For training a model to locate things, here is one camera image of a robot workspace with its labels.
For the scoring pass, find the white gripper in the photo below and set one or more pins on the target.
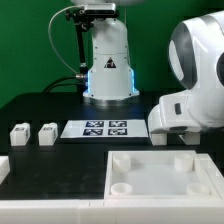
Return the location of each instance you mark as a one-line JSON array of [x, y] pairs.
[[171, 115]]

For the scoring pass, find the white square table top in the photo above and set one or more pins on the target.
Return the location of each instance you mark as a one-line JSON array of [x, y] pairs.
[[156, 174]]

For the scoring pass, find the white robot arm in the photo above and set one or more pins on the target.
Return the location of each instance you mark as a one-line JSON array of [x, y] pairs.
[[196, 57]]

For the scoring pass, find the white U-shaped fence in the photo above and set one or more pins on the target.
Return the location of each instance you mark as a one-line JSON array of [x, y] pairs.
[[192, 210]]

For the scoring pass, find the white marker sheet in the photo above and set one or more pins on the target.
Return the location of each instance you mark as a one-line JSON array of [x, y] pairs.
[[131, 128]]

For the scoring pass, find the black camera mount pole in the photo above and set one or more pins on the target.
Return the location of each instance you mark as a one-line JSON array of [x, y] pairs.
[[80, 43]]

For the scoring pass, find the black camera on mount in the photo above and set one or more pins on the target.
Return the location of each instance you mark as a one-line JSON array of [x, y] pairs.
[[104, 9]]

